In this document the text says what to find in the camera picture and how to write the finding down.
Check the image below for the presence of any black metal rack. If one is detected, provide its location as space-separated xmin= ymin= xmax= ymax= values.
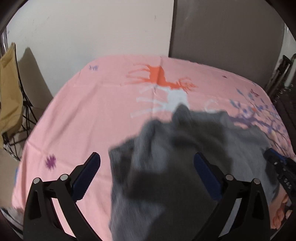
xmin=264 ymin=54 xmax=295 ymax=130

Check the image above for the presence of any grey fleece garment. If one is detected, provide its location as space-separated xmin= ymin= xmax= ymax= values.
xmin=109 ymin=105 xmax=280 ymax=240

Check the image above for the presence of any pink floral bed sheet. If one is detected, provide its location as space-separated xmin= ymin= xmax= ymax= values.
xmin=12 ymin=55 xmax=295 ymax=240

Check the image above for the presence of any tan folding chair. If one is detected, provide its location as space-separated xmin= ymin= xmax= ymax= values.
xmin=1 ymin=43 xmax=38 ymax=161

